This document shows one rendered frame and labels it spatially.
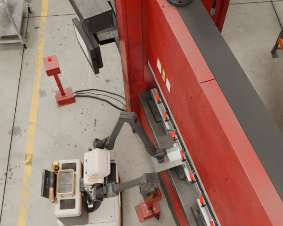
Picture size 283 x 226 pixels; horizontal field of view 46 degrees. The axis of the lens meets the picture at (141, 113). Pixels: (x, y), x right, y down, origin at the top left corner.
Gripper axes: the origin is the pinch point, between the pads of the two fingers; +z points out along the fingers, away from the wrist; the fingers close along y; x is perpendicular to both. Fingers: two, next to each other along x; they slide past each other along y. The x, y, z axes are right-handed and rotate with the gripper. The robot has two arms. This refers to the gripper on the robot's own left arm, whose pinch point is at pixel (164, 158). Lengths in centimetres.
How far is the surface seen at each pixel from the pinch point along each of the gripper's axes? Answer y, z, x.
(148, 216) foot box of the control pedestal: -23, 68, 68
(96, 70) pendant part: 95, -44, 15
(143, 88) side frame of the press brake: 84, 9, -5
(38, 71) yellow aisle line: 227, 29, 141
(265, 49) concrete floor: 154, 199, -141
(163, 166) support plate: -6.0, 0.4, 3.8
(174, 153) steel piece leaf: 2.1, 7.2, -8.5
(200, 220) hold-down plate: -59, 17, -3
